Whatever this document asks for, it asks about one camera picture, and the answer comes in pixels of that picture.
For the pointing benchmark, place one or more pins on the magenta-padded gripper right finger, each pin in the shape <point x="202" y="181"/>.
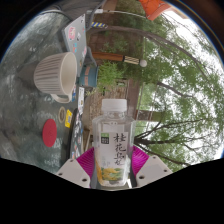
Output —
<point x="153" y="170"/>

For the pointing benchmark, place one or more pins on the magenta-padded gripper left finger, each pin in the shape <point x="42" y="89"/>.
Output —
<point x="71" y="171"/>

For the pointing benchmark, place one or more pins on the clear drink bottle white cap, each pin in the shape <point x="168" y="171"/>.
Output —
<point x="113" y="146"/>

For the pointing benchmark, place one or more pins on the tall forked tree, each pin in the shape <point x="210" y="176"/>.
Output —
<point x="173" y="146"/>

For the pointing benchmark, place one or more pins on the flat round red coaster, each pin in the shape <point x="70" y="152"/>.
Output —
<point x="49" y="132"/>

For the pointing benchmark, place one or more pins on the yellow sticker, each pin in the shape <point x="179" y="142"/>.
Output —
<point x="68" y="118"/>

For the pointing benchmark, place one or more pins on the white printed card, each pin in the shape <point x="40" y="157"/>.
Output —
<point x="81" y="100"/>

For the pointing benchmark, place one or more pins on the potted plant in teal pot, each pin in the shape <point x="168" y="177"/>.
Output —
<point x="88" y="76"/>

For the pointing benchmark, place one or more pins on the white ribbed mug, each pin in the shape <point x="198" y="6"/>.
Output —
<point x="53" y="75"/>

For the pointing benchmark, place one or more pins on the silver laptop with stickers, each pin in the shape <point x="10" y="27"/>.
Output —
<point x="75" y="36"/>

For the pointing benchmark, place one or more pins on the leaning slender tree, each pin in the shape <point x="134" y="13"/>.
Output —
<point x="140" y="31"/>

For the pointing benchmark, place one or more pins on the blue yellow striped bollard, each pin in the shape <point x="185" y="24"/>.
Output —
<point x="99" y="25"/>

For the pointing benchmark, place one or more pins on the orange canopy with white pole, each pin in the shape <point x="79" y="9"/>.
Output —
<point x="155" y="8"/>

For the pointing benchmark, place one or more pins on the grey mesh patio chair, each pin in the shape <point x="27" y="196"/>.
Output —
<point x="76" y="6"/>

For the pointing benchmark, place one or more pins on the globe-topped wooden lamp post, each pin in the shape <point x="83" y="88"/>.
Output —
<point x="110" y="57"/>

